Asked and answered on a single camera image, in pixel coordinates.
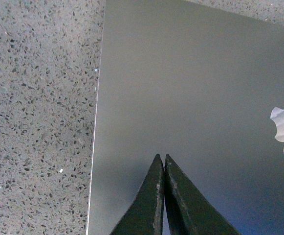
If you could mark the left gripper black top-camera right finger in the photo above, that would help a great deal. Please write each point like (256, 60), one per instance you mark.
(188, 211)

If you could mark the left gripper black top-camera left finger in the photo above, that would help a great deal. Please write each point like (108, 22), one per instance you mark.
(145, 215)

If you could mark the grey laptop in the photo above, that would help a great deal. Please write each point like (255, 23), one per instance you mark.
(199, 84)

